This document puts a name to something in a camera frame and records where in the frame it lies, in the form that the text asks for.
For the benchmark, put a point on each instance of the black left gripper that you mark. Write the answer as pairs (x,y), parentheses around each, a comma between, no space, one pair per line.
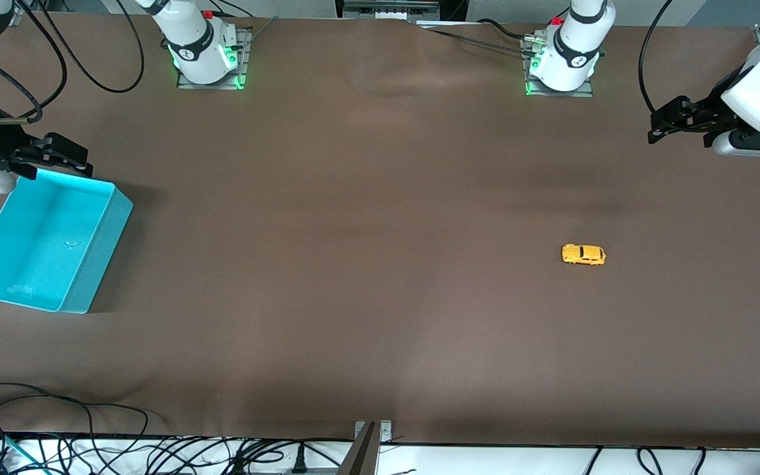
(710,109)

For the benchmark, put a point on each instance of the yellow beetle toy car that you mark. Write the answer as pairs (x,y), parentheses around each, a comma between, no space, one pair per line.
(584,254)

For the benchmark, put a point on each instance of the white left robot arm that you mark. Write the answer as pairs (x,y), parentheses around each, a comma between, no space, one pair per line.
(574,46)

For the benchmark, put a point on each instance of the turquoise plastic bin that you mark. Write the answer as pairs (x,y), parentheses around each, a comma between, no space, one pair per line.
(43,244)

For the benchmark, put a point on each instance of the grey power strip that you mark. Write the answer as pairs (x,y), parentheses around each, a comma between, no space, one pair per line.
(390,8)

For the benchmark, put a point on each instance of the black power plug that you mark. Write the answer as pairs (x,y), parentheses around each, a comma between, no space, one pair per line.
(299,460)

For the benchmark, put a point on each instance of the grey left arm base plate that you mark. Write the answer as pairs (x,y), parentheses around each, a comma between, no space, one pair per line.
(584,89)

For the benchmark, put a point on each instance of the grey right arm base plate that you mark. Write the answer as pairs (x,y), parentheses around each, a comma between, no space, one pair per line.
(241,66)

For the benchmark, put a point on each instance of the grey metal camera post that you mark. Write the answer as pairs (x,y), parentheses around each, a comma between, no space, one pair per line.
(365,452)

